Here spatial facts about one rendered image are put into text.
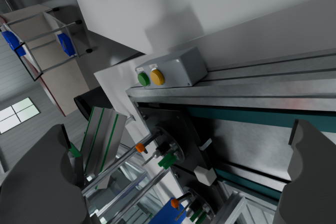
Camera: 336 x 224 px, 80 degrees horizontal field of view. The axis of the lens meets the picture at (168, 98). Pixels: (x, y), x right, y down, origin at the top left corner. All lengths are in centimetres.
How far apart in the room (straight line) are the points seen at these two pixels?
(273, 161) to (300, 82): 24
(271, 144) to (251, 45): 20
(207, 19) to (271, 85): 22
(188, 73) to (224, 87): 9
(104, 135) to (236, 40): 66
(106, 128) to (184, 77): 54
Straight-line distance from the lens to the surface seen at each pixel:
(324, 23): 39
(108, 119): 89
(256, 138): 49
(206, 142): 56
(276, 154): 49
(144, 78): 55
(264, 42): 42
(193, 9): 49
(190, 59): 44
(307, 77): 32
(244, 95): 37
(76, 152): 77
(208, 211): 75
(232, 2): 43
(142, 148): 59
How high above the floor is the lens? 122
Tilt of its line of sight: 29 degrees down
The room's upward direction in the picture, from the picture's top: 126 degrees counter-clockwise
